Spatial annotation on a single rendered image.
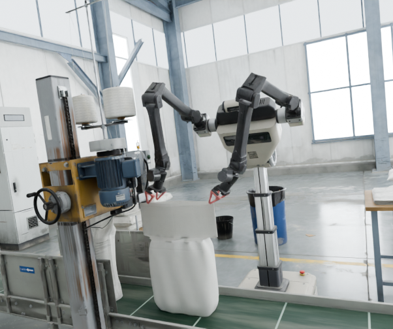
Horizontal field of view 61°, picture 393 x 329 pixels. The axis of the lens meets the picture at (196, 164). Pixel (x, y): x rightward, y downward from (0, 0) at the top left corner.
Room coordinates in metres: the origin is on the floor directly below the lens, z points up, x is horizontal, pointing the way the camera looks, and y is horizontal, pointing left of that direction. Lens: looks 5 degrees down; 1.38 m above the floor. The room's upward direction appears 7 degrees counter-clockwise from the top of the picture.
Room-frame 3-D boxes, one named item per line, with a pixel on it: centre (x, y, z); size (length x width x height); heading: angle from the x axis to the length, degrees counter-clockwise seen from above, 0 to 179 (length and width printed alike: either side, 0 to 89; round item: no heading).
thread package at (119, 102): (1.81, 0.37, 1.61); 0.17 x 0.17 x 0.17
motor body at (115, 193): (1.67, 0.43, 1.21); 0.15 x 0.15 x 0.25
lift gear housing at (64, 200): (1.63, 0.70, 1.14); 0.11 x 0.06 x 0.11; 63
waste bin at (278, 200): (3.99, -0.80, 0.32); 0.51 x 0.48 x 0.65; 153
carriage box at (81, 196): (1.81, 0.63, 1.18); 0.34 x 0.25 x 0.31; 153
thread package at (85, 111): (1.93, 0.61, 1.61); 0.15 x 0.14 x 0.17; 63
